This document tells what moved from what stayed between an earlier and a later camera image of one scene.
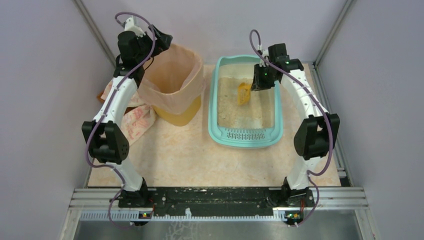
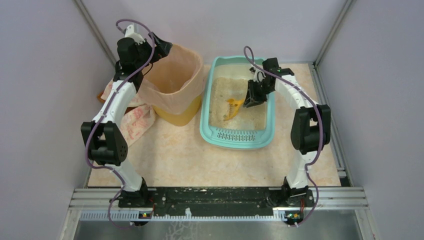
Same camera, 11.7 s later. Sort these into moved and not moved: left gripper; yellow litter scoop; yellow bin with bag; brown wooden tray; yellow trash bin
Moved: left gripper; yellow litter scoop
Not moved: yellow bin with bag; yellow trash bin; brown wooden tray
